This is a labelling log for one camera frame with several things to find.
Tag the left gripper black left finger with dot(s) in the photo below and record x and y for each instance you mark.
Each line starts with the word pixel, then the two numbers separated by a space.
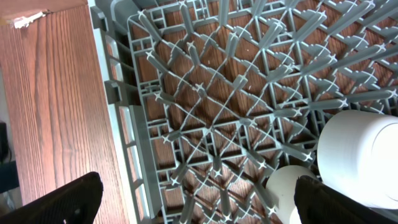
pixel 75 202

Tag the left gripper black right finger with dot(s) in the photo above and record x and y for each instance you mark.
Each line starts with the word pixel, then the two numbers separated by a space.
pixel 317 203

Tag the white paper cup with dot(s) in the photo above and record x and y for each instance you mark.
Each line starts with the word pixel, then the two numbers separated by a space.
pixel 281 187

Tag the grey bowl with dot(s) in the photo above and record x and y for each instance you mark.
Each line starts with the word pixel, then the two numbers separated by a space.
pixel 357 156

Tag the grey dishwasher rack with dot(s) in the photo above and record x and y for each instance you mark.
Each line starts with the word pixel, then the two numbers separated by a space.
pixel 207 99

